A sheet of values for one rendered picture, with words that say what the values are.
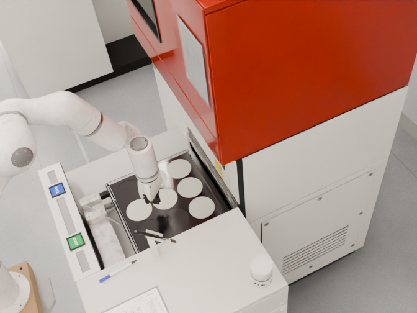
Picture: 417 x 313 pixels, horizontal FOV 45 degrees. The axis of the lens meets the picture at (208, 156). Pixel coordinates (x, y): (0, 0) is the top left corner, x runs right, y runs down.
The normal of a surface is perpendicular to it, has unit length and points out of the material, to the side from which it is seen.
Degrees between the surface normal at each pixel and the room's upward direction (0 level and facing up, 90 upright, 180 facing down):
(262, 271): 0
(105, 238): 0
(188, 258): 0
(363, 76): 90
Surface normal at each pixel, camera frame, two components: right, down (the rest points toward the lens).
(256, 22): 0.44, 0.66
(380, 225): -0.09, -0.64
